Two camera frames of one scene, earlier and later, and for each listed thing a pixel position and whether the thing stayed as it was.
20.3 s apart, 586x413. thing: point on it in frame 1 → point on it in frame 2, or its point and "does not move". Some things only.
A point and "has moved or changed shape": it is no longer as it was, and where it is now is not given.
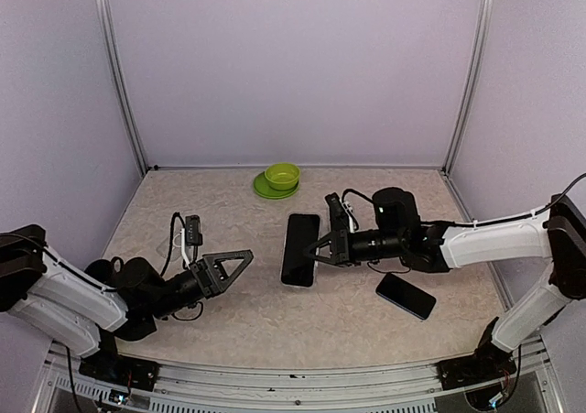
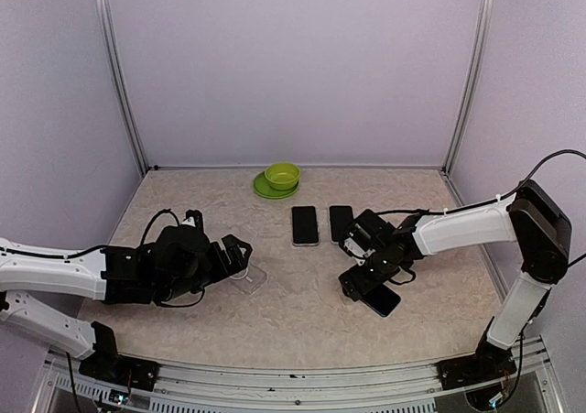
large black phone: [302, 231] has moved or changed shape
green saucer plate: [263, 190] does not move
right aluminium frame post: [473, 71] does not move
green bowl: [283, 176] does not move
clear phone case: [176, 247] has moved or changed shape
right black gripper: [341, 248] → [351, 288]
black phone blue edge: [406, 296] → [382, 298]
